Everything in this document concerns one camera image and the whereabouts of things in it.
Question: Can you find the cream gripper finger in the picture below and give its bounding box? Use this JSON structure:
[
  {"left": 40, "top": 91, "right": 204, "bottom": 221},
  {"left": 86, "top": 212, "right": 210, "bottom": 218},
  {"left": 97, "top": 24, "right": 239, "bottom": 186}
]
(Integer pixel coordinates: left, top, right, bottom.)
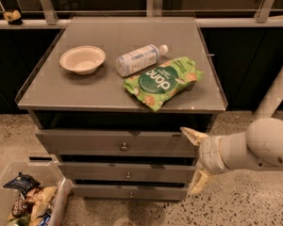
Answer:
[
  {"left": 180, "top": 127, "right": 208, "bottom": 146},
  {"left": 189, "top": 169, "right": 212, "bottom": 195}
]

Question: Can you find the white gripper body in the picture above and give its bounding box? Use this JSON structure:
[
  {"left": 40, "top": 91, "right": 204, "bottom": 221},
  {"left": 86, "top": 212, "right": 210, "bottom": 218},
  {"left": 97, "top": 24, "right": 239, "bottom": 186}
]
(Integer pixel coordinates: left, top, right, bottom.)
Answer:
[{"left": 199, "top": 136, "right": 228, "bottom": 174}]

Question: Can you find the grey top drawer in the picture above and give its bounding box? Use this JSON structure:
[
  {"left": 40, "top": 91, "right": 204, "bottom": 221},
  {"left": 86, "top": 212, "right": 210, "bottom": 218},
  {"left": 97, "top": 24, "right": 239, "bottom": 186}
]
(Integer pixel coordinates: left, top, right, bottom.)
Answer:
[{"left": 36, "top": 129, "right": 198, "bottom": 157}]

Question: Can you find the grey drawer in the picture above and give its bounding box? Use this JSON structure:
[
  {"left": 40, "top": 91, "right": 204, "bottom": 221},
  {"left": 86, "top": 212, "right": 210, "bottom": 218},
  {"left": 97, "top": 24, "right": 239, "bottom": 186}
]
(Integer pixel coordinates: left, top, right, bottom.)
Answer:
[
  {"left": 73, "top": 185, "right": 187, "bottom": 202},
  {"left": 36, "top": 129, "right": 198, "bottom": 157},
  {"left": 58, "top": 162, "right": 195, "bottom": 184}
]

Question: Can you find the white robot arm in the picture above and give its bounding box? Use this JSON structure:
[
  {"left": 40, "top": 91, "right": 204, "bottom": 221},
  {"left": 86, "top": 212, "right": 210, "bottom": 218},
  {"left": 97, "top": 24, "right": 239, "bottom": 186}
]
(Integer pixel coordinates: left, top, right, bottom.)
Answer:
[{"left": 180, "top": 118, "right": 283, "bottom": 195}]

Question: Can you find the grey drawer cabinet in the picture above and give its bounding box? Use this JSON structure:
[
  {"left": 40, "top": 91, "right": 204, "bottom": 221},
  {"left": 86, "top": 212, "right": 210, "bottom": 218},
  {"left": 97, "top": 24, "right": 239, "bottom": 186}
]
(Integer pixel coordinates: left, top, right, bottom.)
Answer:
[{"left": 16, "top": 17, "right": 227, "bottom": 191}]

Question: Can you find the grey bottom drawer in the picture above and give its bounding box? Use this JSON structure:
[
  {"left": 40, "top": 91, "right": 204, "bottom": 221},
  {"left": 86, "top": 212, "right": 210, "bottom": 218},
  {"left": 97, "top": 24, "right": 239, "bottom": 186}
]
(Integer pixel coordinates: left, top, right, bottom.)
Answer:
[{"left": 73, "top": 185, "right": 187, "bottom": 202}]

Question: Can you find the grey middle drawer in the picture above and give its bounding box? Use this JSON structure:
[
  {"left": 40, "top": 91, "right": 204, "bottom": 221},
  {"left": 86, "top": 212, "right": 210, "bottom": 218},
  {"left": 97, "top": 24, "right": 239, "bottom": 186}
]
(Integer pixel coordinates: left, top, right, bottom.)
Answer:
[{"left": 58, "top": 162, "right": 195, "bottom": 184}]

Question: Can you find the green snack bag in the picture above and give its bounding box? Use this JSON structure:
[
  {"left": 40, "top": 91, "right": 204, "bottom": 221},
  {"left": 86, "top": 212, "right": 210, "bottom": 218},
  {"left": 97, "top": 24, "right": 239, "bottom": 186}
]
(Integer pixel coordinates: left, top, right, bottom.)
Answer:
[{"left": 123, "top": 56, "right": 204, "bottom": 111}]

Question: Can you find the white diagonal pole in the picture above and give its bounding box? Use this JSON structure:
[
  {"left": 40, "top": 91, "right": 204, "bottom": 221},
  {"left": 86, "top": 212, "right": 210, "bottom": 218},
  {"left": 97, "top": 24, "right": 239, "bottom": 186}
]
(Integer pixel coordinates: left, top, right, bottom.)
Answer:
[{"left": 254, "top": 66, "right": 283, "bottom": 120}]

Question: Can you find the clear plastic water bottle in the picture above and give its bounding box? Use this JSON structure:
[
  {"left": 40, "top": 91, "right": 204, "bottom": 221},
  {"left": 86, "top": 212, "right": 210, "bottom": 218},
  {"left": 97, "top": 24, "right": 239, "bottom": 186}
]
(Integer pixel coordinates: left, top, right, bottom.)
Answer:
[{"left": 116, "top": 44, "right": 169, "bottom": 77}]

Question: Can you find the white paper bowl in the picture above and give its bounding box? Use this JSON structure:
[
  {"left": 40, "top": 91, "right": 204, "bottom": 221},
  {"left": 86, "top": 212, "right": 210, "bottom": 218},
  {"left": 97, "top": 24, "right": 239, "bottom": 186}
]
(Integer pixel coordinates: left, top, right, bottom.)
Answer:
[{"left": 59, "top": 45, "right": 106, "bottom": 75}]

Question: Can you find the metal window railing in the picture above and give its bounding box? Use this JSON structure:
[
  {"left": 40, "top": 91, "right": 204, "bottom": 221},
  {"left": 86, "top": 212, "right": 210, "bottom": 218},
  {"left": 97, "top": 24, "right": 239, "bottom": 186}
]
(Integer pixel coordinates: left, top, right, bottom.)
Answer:
[{"left": 0, "top": 0, "right": 283, "bottom": 28}]

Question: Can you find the yellow chip bag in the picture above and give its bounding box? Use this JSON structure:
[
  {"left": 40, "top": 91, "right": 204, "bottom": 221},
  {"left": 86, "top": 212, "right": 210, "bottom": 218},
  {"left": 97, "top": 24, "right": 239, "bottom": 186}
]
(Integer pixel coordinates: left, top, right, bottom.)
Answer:
[{"left": 25, "top": 186, "right": 58, "bottom": 226}]

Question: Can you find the clear plastic bin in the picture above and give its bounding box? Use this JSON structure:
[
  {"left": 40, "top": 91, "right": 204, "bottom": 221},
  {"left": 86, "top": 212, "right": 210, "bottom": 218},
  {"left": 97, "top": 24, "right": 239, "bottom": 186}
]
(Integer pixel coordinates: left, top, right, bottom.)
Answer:
[{"left": 0, "top": 162, "right": 72, "bottom": 226}]

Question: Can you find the dark blue snack bag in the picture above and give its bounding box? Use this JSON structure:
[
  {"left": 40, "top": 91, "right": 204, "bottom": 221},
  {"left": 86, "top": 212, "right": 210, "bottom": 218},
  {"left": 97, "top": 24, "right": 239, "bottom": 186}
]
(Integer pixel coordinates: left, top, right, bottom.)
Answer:
[{"left": 3, "top": 172, "right": 41, "bottom": 198}]

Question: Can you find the brown snack bag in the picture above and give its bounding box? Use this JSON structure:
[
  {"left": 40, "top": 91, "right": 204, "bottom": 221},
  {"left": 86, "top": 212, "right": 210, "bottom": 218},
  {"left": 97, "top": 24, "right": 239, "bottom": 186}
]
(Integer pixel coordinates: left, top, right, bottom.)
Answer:
[{"left": 8, "top": 197, "right": 33, "bottom": 220}]

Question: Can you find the yellow black small object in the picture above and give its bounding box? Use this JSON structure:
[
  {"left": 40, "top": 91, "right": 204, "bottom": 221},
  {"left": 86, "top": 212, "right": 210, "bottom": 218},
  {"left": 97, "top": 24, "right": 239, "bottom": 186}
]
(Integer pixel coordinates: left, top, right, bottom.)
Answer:
[{"left": 3, "top": 9, "right": 23, "bottom": 24}]

